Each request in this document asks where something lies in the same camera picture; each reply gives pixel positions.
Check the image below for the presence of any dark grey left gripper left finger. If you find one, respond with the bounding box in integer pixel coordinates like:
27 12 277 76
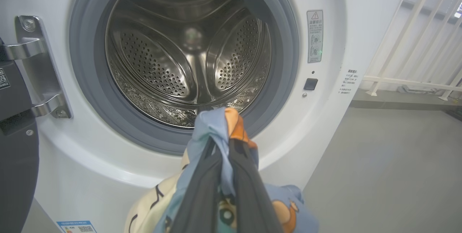
170 138 226 233

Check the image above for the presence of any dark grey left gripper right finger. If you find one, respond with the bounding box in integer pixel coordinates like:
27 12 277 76
228 140 285 233

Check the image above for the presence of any cream garment with black lines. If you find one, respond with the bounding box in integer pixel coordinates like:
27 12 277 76
125 154 192 233

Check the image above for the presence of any blue cartoon print garment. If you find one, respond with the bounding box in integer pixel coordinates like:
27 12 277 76
153 107 320 233

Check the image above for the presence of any round dark washing machine door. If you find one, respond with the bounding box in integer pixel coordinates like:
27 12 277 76
0 38 40 233

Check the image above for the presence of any white front-load washing machine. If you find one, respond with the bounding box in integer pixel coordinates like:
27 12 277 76
0 0 414 233

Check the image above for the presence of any metal door hinge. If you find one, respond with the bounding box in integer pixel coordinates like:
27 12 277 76
4 16 73 120

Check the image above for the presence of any blue energy label sticker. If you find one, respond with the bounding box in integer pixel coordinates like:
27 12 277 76
57 220 97 233

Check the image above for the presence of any small text instruction label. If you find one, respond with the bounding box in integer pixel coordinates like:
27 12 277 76
339 69 358 95

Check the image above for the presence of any grey warning sticker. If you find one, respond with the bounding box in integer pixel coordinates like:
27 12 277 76
307 10 324 64

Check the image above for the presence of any white metal railing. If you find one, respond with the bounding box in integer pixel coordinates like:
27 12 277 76
363 0 462 102

